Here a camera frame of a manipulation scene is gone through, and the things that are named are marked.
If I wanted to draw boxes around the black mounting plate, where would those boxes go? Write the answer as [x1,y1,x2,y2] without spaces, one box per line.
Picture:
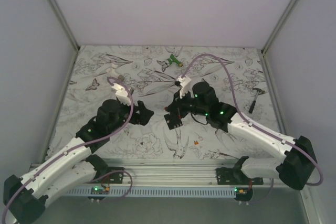
[216,167,264,186]
[85,167,125,185]

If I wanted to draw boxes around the controller board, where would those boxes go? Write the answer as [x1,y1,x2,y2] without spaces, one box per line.
[91,186,110,195]
[234,187,253,195]

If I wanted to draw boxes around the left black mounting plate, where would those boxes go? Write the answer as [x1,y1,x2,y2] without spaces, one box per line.
[85,167,125,185]

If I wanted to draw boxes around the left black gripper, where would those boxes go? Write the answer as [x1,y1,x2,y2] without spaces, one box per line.
[108,98,153,134]

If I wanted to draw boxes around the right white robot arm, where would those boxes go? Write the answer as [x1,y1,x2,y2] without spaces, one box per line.
[164,77,317,190]

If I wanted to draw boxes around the black fuse box base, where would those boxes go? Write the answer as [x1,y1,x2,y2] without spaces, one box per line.
[164,114,182,130]

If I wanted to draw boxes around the right controller board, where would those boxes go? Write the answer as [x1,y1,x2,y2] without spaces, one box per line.
[234,187,253,195]

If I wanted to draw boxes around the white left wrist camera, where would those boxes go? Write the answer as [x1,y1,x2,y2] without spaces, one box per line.
[111,83,131,106]

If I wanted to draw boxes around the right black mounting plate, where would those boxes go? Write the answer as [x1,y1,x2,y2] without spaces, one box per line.
[216,167,264,186]

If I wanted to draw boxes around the aluminium frame rail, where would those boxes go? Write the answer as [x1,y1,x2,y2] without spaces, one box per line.
[28,158,313,188]

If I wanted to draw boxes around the left controller board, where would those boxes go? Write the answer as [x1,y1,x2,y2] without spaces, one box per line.
[91,186,110,195]

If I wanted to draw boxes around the floral printed table mat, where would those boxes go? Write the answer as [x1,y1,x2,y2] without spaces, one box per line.
[47,45,278,160]

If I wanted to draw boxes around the white and grey pipe fitting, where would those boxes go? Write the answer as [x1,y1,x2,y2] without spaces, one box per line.
[107,62,124,82]

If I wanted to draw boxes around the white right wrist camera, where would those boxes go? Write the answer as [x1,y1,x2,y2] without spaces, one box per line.
[175,76,191,99]

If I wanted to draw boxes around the small grey hammer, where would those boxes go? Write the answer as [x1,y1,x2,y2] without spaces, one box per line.
[248,88,265,114]

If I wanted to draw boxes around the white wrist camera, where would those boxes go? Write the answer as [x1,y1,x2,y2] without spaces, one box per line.
[175,76,191,99]
[111,83,131,106]

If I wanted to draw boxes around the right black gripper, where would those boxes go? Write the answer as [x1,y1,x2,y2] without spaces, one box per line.
[166,88,208,119]

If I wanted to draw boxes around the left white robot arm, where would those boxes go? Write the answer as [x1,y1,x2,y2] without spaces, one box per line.
[2,99,154,223]

